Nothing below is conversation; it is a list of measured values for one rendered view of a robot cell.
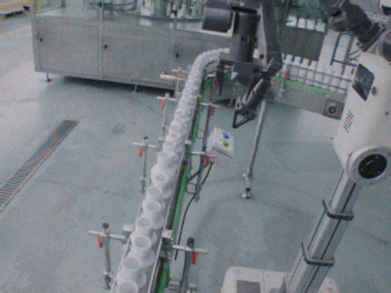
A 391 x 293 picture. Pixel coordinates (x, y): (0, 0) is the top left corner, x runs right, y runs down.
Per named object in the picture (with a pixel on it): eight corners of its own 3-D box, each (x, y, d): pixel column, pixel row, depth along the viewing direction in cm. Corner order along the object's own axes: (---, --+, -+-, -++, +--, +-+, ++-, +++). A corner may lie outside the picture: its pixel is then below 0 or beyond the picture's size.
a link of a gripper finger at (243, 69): (255, 106, 79) (264, 68, 74) (225, 102, 79) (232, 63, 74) (254, 97, 85) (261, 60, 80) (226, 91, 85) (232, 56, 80)
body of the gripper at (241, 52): (261, 73, 75) (268, 41, 71) (216, 66, 75) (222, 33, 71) (259, 65, 80) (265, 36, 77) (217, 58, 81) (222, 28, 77)
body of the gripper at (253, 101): (237, 110, 108) (250, 91, 105) (236, 98, 117) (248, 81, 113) (255, 119, 109) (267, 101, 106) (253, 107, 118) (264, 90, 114)
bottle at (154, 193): (144, 247, 89) (146, 200, 80) (138, 231, 93) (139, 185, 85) (166, 242, 91) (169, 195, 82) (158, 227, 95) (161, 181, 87)
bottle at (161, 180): (165, 232, 94) (169, 187, 85) (145, 227, 95) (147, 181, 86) (171, 218, 99) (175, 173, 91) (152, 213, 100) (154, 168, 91)
